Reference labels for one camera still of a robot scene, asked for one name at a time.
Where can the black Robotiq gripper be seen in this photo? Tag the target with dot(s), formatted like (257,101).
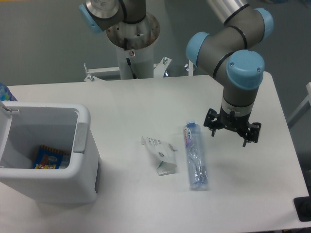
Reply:
(248,131)

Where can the clear plastic water bottle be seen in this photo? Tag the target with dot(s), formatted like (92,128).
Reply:
(195,154)

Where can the white carton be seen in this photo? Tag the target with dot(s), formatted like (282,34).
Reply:
(164,152)

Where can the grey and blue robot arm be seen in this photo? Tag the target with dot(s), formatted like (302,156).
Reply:
(226,56)

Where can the white plastic trash can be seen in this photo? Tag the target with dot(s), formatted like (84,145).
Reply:
(24,127)

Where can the black clamp at table corner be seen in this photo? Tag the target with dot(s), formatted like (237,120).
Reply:
(303,208)

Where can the white left base strut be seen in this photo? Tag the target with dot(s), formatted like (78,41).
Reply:
(106,74)

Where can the colourful snack wrapper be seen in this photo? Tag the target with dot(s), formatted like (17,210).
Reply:
(50,158)

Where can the blue bottle at left edge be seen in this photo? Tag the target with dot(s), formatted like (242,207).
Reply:
(5,93)

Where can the white bracket with bolt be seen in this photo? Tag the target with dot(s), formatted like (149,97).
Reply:
(189,67)

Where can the white frame at right edge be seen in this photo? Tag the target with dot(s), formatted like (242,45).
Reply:
(301,109)

